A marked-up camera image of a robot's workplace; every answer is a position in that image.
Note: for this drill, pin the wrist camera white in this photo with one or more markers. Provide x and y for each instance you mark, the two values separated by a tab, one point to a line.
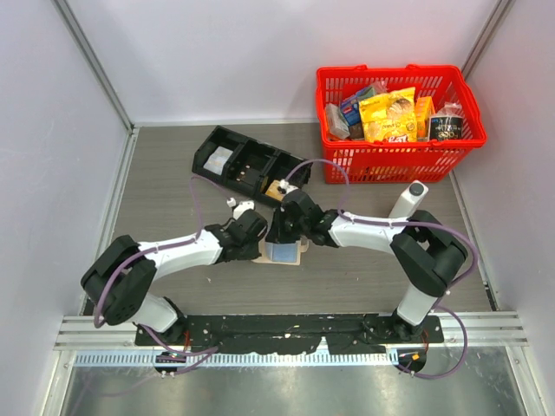
287	186
239	208

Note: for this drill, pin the white cards in tray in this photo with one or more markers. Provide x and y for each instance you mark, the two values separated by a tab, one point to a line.
217	160

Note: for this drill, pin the orange snack box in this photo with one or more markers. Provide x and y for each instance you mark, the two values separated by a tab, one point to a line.
424	109

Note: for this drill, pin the brown chocolate box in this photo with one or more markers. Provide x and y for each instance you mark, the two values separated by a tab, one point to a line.
356	132

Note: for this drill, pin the yellow chips bag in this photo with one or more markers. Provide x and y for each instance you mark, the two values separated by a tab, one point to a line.
389	117

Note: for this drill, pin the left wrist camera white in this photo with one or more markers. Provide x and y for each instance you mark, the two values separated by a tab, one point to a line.
239	208

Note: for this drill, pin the black three-compartment tray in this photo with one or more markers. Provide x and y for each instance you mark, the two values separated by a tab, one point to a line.
252	167

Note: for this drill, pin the gold card in tray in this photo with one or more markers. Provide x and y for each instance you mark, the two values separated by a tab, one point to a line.
275	191

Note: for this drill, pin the red plastic shopping basket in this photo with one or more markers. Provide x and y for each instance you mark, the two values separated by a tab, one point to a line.
360	161

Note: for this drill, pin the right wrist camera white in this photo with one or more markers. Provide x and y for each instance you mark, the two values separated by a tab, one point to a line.
287	186

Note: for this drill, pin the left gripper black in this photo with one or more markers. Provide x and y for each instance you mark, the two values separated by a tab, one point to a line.
253	253

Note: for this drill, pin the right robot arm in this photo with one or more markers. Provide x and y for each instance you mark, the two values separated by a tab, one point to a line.
430	255

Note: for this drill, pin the grey wrapped package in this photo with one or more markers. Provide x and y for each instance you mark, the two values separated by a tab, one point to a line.
336	123

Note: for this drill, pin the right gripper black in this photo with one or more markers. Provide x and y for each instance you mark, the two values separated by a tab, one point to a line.
277	233

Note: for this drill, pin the blue snack box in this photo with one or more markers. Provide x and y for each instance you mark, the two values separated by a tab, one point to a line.
349	109

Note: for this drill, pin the black round can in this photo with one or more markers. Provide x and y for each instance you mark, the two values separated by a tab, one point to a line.
445	127

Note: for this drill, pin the beige leather card holder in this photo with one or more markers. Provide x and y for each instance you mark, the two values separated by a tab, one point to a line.
303	245

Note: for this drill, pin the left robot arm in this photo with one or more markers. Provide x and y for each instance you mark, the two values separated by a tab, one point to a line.
118	283

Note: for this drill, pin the green sponge pack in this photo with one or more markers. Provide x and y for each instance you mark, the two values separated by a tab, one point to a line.
365	93

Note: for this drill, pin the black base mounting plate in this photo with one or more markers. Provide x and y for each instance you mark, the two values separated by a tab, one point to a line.
298	334

